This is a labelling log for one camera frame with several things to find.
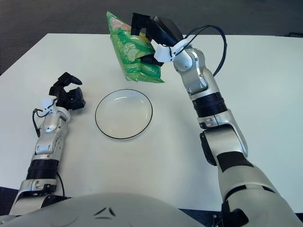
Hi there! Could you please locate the white wrist cable clip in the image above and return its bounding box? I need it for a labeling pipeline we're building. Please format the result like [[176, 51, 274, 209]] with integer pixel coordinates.
[[41, 96, 57, 114], [153, 39, 192, 63]]

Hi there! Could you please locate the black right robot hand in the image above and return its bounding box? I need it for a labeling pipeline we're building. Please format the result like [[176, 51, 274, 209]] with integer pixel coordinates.
[[131, 13, 184, 67]]

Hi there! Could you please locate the grey robot torso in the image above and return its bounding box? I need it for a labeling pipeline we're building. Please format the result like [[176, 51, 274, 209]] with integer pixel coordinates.
[[0, 192, 202, 227]]

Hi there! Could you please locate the green potato chip bag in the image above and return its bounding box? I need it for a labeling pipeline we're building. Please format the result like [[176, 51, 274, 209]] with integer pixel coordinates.
[[106, 10, 166, 83]]

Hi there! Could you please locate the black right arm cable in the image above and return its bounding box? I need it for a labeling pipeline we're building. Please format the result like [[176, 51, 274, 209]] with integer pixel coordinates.
[[183, 25, 227, 77]]

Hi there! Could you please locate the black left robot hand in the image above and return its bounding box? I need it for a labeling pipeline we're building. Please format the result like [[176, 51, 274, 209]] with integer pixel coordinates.
[[49, 72, 86, 111]]

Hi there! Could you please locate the white right wrist cable clip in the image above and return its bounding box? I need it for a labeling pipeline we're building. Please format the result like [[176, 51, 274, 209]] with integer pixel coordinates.
[[153, 39, 192, 63]]

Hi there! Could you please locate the white left wrist cable clip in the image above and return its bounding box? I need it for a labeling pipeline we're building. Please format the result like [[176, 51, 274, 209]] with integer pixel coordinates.
[[41, 96, 57, 114]]

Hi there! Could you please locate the white plate with black rim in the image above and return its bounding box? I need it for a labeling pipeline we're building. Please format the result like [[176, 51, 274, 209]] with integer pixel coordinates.
[[95, 89, 154, 140]]

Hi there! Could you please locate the black metal stand base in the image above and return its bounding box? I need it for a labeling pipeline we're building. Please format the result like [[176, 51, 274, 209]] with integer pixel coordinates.
[[212, 214, 224, 227]]

